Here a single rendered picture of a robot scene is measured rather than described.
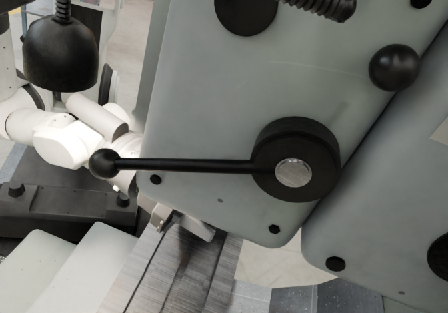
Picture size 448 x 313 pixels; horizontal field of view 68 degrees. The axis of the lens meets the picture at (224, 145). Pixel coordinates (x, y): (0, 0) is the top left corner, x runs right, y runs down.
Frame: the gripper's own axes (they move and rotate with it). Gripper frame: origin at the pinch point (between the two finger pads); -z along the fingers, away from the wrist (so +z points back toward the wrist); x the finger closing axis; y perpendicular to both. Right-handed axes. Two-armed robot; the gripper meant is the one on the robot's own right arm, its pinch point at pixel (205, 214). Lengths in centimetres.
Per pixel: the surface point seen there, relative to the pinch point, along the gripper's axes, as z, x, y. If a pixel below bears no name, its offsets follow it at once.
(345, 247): -15.3, -8.3, -16.4
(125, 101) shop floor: 143, 160, 124
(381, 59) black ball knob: -9.1, -10.2, -32.5
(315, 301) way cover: -25.7, 19.0, 25.1
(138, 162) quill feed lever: 3.8, -14.2, -17.0
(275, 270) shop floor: -25, 102, 123
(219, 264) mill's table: -4.0, 14.4, 27.9
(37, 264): 34, -3, 48
